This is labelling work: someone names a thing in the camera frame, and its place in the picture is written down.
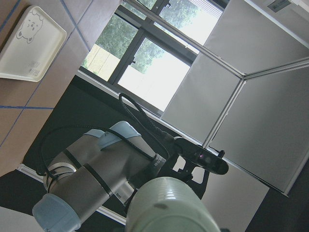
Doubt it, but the right camera cable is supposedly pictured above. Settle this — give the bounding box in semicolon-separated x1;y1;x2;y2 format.
36;92;177;177

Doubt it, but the cream bear tray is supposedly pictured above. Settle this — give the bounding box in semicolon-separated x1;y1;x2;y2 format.
0;5;67;82

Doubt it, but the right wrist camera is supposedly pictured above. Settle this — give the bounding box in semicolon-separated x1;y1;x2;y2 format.
174;137;229;175

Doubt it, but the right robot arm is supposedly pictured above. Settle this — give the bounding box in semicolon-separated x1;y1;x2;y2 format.
32;121;218;232

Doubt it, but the pale green cup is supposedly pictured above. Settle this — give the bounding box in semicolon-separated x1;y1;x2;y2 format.
125;177;220;232

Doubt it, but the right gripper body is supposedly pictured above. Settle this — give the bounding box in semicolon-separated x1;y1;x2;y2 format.
130;154;211;201

